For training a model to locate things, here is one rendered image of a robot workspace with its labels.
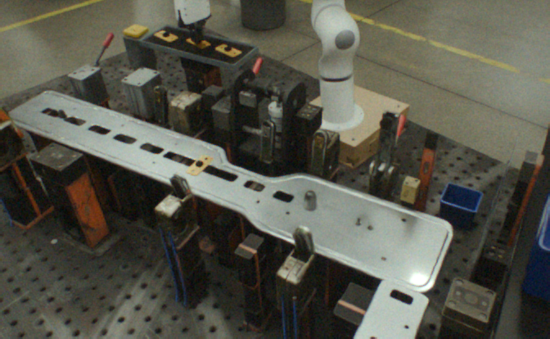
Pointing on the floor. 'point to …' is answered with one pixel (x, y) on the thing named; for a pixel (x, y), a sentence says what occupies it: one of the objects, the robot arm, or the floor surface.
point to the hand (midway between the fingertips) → (196, 34)
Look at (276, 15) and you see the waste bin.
